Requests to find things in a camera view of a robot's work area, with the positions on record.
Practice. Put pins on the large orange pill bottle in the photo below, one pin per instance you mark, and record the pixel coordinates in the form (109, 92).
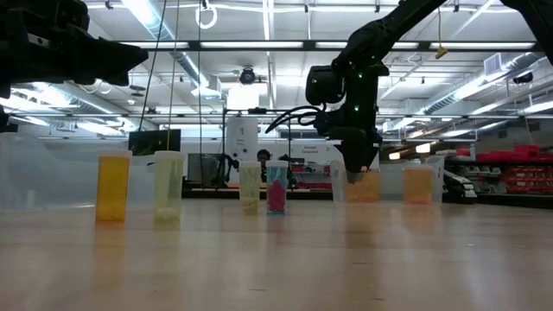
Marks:
(417, 185)
(369, 190)

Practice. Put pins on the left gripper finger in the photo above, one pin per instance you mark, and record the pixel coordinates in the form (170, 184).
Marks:
(112, 56)

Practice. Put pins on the small orange pill bottle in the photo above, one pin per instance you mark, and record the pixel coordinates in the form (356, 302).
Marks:
(113, 190)

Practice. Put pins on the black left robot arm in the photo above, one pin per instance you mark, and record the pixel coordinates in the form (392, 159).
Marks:
(6, 52)

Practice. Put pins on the white air vent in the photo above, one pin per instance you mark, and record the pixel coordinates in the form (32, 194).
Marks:
(493, 64)

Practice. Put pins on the black overhead camera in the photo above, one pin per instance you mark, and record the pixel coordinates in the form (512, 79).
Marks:
(247, 75)

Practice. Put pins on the small yellow-green pill bottle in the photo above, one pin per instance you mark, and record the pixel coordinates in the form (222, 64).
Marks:
(249, 188)

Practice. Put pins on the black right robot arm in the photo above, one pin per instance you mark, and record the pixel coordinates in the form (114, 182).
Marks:
(389, 26)

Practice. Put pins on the clear plastic bin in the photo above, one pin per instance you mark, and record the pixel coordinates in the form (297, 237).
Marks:
(52, 181)
(391, 185)

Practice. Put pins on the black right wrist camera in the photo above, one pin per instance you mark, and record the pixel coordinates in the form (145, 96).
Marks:
(324, 84)

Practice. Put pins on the yellow hanging hook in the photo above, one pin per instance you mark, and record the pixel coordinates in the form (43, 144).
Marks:
(440, 52)

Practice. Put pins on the blue bottle pink pills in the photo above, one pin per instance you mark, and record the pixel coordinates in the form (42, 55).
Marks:
(276, 190)

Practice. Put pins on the white cabinet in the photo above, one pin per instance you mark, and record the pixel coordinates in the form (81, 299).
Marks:
(242, 138)

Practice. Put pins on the black overhead beam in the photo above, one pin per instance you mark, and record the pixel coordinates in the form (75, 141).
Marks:
(194, 44)

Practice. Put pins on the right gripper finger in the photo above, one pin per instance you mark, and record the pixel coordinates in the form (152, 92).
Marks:
(357, 160)

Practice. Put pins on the pale yellow bottle white pills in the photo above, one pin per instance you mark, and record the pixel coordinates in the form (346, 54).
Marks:
(168, 190)

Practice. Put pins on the black aluminium table frame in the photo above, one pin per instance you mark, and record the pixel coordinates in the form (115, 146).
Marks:
(216, 194)

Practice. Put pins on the black monitor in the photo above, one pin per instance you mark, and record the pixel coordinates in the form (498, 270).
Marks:
(154, 141)

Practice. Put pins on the red storage bins shelf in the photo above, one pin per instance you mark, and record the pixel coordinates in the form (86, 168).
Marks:
(518, 157)

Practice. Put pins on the white sign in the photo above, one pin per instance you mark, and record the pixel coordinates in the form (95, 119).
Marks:
(311, 151)

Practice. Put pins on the black ceiling speaker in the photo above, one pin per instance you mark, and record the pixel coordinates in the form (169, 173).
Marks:
(523, 78)

